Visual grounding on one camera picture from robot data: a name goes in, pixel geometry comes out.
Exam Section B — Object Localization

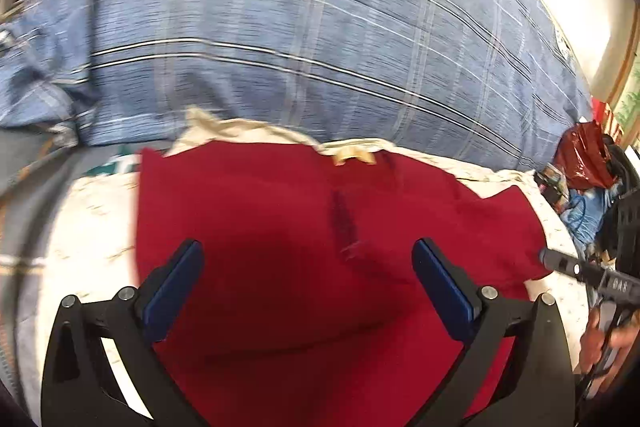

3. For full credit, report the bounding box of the red knit sweater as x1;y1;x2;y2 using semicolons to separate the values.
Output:
136;141;546;426

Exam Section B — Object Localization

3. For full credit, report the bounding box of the red plastic bag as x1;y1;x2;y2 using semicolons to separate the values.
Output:
553;120;616;191

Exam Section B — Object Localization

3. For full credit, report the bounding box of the person's right hand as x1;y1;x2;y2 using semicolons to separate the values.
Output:
578;308;639;378

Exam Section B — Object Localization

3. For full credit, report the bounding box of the blue cloth pile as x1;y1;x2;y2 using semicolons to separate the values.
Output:
560;185;620;251

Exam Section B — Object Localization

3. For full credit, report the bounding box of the grey patterned bed sheet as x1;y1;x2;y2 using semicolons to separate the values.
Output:
1;129;169;417

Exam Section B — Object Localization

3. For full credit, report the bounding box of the blue plaid quilt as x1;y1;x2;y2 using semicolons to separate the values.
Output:
1;0;591;170

